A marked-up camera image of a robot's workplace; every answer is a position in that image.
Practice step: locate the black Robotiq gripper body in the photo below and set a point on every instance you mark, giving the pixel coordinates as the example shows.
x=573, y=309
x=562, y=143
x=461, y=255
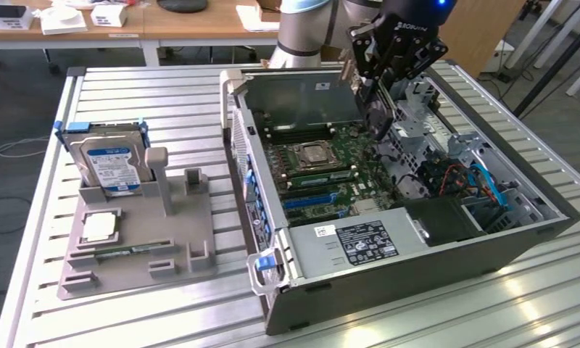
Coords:
x=415, y=18

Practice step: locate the graphics card with black fan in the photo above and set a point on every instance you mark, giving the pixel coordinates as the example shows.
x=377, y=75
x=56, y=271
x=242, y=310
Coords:
x=379, y=116

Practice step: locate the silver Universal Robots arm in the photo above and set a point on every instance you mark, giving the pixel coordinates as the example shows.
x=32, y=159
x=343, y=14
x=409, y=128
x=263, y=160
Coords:
x=299, y=32

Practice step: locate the wooden cabinet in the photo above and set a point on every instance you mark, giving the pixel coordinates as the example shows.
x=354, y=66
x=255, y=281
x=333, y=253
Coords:
x=479, y=36

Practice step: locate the white floor unit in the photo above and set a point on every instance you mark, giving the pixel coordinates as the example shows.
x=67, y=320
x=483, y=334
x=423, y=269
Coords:
x=498, y=59

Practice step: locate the brown cardboard box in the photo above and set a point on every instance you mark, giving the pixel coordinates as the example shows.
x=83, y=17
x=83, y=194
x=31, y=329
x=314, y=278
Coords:
x=269, y=14

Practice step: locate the white paper stack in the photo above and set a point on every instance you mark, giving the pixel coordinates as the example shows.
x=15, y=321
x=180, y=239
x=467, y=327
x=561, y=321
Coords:
x=257, y=23

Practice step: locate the metal disk bay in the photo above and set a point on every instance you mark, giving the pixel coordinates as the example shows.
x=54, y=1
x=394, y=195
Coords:
x=469, y=145

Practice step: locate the black slanted pole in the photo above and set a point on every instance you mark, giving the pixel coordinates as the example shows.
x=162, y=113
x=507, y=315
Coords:
x=557, y=70

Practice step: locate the CPU socket with metal cover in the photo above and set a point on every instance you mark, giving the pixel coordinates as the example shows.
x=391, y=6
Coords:
x=314, y=154

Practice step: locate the green motherboard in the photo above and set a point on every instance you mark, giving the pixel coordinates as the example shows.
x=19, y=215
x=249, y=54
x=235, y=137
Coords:
x=363, y=181

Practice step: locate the green RAM stick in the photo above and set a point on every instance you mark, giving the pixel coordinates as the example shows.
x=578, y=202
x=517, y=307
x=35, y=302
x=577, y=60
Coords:
x=319, y=179
x=126, y=251

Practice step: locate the black round pad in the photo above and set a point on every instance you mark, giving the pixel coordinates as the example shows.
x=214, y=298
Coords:
x=182, y=5

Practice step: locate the silver chipset heatsink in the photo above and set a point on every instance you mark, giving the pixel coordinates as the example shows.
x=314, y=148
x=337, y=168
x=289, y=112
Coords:
x=367, y=207

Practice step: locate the black plastic shroud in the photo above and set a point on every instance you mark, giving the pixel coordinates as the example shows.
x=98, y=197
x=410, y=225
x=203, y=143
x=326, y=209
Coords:
x=441, y=217

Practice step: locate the small white carton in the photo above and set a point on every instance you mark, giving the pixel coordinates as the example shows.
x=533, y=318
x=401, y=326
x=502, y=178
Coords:
x=108, y=16

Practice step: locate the grey power supply with label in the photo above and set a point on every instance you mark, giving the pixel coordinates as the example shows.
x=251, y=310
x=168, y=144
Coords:
x=319, y=253

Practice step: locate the blue case latch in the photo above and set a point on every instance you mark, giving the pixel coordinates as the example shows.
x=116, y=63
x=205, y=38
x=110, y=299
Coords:
x=263, y=262

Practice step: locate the hard disk with blue label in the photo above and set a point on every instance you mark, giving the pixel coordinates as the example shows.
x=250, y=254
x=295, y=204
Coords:
x=111, y=166

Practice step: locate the blue disk carrier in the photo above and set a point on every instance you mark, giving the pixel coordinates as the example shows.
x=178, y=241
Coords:
x=78, y=127

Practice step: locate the open dark grey PC case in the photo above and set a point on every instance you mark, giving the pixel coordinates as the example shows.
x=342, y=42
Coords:
x=391, y=290

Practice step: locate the grey parts rack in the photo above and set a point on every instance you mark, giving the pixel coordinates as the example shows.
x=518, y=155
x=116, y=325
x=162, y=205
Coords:
x=140, y=224

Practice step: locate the silver CPU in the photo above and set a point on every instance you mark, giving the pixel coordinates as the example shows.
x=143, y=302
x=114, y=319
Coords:
x=100, y=227

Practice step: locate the white box with printed label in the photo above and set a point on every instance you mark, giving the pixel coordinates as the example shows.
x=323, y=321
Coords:
x=12, y=23

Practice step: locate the white table frame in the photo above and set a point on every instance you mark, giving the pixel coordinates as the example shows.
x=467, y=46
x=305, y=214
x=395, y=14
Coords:
x=526, y=45

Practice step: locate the wooden desk with white frame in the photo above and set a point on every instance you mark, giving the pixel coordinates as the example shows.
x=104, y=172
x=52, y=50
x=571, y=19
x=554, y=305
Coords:
x=198, y=21

